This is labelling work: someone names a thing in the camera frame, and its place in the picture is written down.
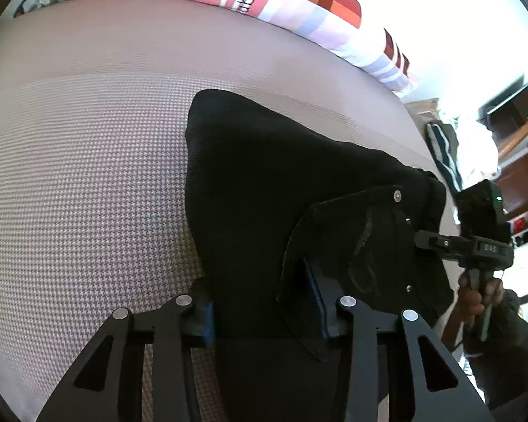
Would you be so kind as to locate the person's right hand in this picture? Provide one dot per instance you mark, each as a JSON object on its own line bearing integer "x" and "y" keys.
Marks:
{"x": 470, "y": 300}

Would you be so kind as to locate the dark flat panel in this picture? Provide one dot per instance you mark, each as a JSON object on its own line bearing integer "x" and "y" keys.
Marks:
{"x": 510, "y": 101}

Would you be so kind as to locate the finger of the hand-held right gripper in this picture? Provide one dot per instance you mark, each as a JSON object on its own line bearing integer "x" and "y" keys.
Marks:
{"x": 440, "y": 242}

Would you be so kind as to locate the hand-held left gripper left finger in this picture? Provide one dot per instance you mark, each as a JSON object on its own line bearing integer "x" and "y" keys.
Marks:
{"x": 208, "y": 321}

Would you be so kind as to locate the person's right forearm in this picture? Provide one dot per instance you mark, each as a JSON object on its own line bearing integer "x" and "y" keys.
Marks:
{"x": 510, "y": 343}

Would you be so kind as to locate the black pants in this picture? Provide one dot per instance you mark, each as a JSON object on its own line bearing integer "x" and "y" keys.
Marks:
{"x": 268, "y": 184}

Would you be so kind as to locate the wooden cabinet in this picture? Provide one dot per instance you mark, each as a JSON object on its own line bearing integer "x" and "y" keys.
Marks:
{"x": 526, "y": 176}

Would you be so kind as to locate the beige woven bed mat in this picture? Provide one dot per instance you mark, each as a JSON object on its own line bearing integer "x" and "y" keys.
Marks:
{"x": 92, "y": 162}

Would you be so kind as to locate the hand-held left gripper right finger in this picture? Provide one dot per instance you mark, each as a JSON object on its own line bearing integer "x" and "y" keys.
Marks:
{"x": 323, "y": 316}

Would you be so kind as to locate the dark white striped garment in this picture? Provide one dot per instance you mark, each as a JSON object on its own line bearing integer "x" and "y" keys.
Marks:
{"x": 442, "y": 149}

